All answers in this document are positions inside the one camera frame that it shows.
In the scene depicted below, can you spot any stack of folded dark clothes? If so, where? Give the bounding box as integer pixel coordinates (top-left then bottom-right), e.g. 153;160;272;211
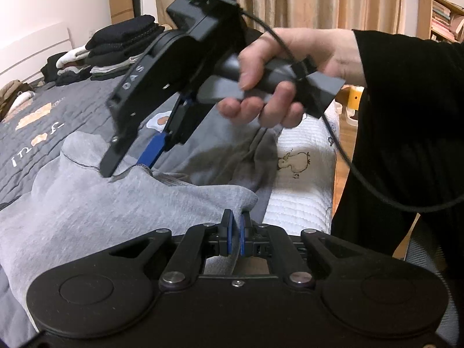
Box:
85;14;166;81

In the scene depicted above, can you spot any yellow and white stool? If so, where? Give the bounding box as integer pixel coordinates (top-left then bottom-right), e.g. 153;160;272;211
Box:
339;85;364;121

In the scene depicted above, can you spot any person's right hand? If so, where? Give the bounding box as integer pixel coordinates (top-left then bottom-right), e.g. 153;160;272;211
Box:
217;26;364;130

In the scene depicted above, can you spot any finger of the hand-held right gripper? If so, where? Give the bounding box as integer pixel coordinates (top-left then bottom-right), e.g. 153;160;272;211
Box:
137;93;215;170
99;110;153;179

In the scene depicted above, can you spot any person's right forearm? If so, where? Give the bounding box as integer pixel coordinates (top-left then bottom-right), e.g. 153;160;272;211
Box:
331;29;464;262

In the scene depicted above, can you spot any beige curtain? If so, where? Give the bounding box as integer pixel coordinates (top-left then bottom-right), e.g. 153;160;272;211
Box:
153;0;404;36

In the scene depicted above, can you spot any pile of black and white clothes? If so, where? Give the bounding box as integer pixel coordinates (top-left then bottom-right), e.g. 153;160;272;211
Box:
39;45;92;87

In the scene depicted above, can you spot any grey quilted bedspread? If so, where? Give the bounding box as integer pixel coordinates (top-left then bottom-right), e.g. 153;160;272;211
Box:
0;76;182;334

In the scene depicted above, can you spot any white quilted mattress pad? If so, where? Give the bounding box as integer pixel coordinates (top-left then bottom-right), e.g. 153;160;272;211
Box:
254;114;338;235

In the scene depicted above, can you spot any wooden bookshelf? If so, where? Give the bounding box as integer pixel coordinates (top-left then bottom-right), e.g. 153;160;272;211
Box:
416;0;464;43

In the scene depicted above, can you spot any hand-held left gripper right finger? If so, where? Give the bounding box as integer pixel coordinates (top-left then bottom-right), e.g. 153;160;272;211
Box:
240;211;364;291

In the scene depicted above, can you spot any white headboard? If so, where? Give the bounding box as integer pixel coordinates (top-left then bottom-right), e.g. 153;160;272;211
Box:
0;21;72;88

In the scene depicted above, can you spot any folded khaki blanket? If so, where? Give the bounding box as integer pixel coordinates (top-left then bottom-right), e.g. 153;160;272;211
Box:
0;79;36;117

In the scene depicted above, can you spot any small white cloth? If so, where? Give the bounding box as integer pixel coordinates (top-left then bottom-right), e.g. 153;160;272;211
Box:
10;90;36;112

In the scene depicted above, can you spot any grey sweatshirt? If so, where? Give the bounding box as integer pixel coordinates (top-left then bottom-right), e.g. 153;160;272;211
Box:
0;90;288;334

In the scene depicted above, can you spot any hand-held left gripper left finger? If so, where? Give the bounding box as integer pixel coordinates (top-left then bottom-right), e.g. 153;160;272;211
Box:
109;209;233;291

